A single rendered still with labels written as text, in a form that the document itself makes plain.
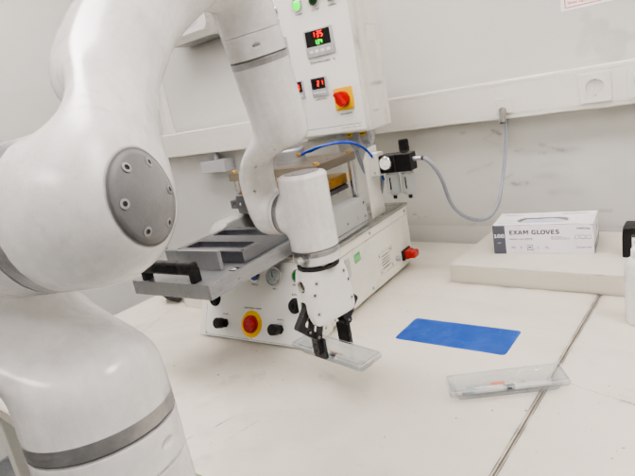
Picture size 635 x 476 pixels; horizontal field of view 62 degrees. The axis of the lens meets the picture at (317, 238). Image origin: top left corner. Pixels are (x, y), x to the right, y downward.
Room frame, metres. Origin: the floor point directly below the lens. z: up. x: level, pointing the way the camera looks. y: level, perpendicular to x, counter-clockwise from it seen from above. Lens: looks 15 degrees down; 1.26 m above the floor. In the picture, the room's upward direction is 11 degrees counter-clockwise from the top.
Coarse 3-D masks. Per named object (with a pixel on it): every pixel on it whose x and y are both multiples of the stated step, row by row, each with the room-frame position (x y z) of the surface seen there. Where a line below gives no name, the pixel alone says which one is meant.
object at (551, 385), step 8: (568, 376) 0.73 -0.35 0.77; (528, 384) 0.75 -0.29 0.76; (536, 384) 0.73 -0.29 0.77; (544, 384) 0.73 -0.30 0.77; (552, 384) 0.72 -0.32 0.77; (560, 384) 0.72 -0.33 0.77; (568, 384) 0.72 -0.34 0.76; (464, 392) 0.74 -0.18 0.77; (472, 392) 0.74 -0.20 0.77; (480, 392) 0.74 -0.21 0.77; (488, 392) 0.74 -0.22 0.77; (496, 392) 0.73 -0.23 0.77; (504, 392) 0.74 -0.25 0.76; (512, 392) 0.74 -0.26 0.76; (520, 392) 0.74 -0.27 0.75; (528, 392) 0.74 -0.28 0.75
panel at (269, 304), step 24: (288, 264) 1.12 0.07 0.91; (240, 288) 1.18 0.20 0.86; (264, 288) 1.14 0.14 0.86; (288, 288) 1.10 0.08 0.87; (216, 312) 1.20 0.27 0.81; (240, 312) 1.16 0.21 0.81; (264, 312) 1.12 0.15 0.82; (288, 312) 1.08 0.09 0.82; (240, 336) 1.14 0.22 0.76; (264, 336) 1.10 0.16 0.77; (288, 336) 1.06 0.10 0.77
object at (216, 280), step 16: (288, 240) 1.12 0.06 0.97; (176, 256) 1.06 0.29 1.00; (192, 256) 1.03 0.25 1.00; (208, 256) 1.00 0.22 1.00; (272, 256) 1.06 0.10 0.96; (208, 272) 0.99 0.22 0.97; (224, 272) 0.97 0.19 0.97; (240, 272) 0.98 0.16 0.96; (256, 272) 1.01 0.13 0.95; (144, 288) 1.02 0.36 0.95; (160, 288) 0.99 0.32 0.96; (176, 288) 0.96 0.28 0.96; (192, 288) 0.94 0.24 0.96; (208, 288) 0.91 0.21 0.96; (224, 288) 0.94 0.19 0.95
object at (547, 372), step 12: (480, 372) 0.79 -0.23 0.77; (492, 372) 0.78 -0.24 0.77; (504, 372) 0.77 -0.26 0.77; (516, 372) 0.77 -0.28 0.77; (528, 372) 0.76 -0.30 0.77; (540, 372) 0.76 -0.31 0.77; (552, 372) 0.75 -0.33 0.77; (564, 372) 0.74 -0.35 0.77; (456, 384) 0.77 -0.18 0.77; (468, 384) 0.76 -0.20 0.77; (480, 384) 0.75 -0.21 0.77; (492, 384) 0.75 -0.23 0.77; (504, 384) 0.74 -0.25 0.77; (516, 384) 0.73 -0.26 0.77
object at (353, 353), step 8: (304, 336) 0.96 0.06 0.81; (328, 336) 0.94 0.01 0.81; (304, 344) 0.93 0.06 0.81; (312, 344) 0.92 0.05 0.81; (328, 344) 0.91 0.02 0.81; (336, 344) 0.90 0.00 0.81; (344, 344) 0.90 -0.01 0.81; (352, 344) 0.89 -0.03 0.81; (328, 352) 0.88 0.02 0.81; (336, 352) 0.87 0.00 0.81; (344, 352) 0.86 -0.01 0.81; (352, 352) 0.86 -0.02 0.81; (360, 352) 0.85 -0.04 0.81; (368, 352) 0.85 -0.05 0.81; (376, 352) 0.84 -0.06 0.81; (344, 360) 0.84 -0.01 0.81; (352, 360) 0.83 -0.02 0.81; (360, 360) 0.83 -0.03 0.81; (368, 360) 0.82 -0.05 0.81
